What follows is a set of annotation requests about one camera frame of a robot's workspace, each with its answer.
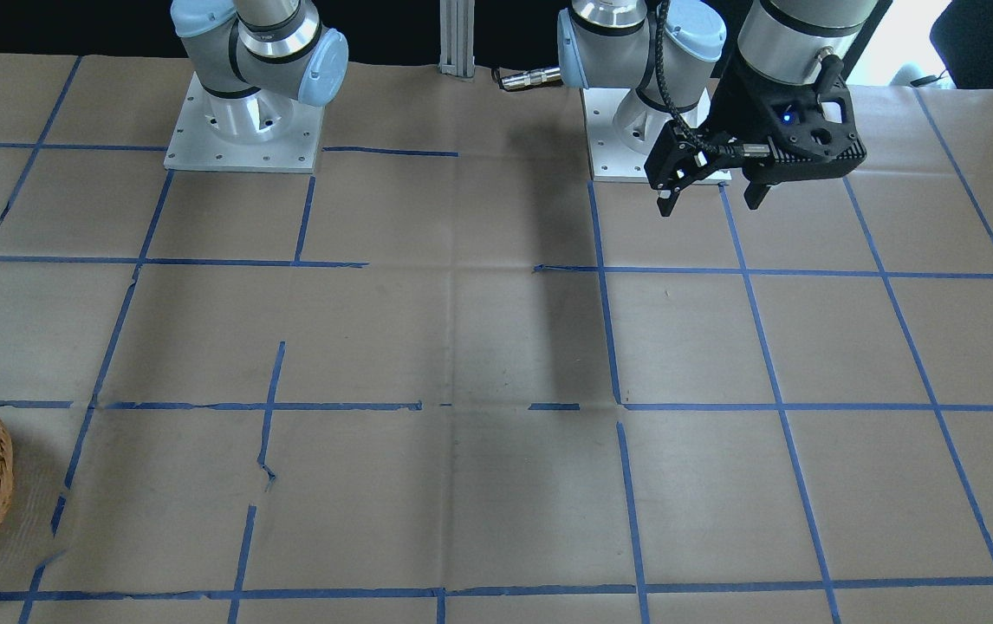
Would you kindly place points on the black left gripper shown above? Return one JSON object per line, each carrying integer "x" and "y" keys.
{"x": 735, "y": 106}

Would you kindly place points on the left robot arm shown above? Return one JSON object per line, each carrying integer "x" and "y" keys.
{"x": 672, "y": 56}

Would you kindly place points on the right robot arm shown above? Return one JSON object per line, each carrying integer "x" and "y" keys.
{"x": 258, "y": 48}

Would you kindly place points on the brown paper mat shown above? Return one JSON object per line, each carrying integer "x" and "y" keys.
{"x": 454, "y": 377}

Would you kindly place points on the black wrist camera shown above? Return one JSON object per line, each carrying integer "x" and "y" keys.
{"x": 809, "y": 129}

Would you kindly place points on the aluminium frame post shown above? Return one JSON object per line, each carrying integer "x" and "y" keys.
{"x": 456, "y": 39}

